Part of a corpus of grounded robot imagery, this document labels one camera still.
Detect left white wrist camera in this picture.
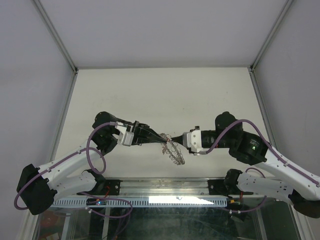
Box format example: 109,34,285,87
115,122,135,147

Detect left aluminium frame post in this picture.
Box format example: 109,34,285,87
31,0,78,73

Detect aluminium mounting rail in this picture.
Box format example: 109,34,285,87
33,176,301,201

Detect right aluminium frame post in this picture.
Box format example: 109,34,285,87
250,0,296,72

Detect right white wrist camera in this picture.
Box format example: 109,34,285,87
182,129,206,156

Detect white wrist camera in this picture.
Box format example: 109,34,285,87
115,122,135,147
182,129,206,156

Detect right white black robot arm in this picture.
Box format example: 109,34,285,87
172,111,320,219

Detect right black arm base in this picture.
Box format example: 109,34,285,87
207,179,241,197

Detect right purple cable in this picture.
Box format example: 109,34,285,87
203,119,320,216

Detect aluminium frame post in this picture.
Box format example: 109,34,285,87
250,0,296,72
31,0,78,73

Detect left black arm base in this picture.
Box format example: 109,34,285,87
84,178,122,196

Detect white slotted cable duct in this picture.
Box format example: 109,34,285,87
51,195,228,208

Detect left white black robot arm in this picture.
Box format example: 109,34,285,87
14,111,167,215

